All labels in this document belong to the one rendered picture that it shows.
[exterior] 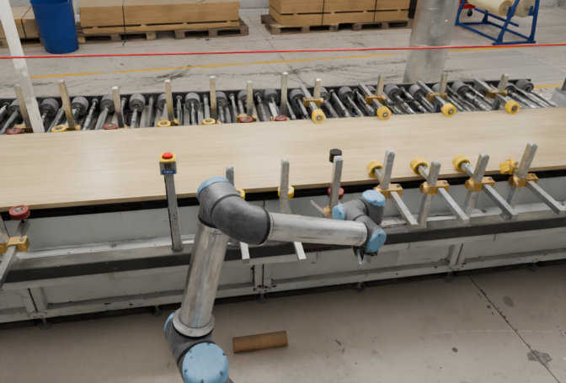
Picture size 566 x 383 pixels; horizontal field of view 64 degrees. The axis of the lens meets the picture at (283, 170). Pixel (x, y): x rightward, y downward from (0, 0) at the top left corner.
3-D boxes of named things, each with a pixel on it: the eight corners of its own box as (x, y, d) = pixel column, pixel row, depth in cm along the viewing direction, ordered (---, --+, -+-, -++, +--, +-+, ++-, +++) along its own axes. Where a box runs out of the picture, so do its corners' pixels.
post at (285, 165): (285, 242, 230) (290, 161, 204) (279, 243, 229) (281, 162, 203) (284, 238, 233) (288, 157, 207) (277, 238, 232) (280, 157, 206)
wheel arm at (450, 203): (467, 224, 209) (470, 218, 207) (461, 225, 208) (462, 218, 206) (421, 167, 250) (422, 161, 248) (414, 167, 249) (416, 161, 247)
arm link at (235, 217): (236, 216, 124) (395, 231, 165) (218, 193, 133) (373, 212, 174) (221, 251, 127) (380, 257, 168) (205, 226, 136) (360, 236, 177)
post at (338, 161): (333, 238, 234) (343, 158, 208) (327, 239, 234) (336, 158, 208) (331, 234, 237) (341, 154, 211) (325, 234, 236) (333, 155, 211)
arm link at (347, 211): (347, 218, 168) (374, 209, 173) (329, 201, 176) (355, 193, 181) (344, 237, 173) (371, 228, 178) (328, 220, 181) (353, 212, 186)
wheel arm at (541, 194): (563, 215, 217) (566, 210, 216) (557, 215, 217) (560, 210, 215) (517, 173, 247) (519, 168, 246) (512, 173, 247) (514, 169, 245)
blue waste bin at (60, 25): (82, 54, 657) (72, 2, 618) (39, 56, 642) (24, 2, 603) (85, 42, 704) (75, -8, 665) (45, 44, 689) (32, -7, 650)
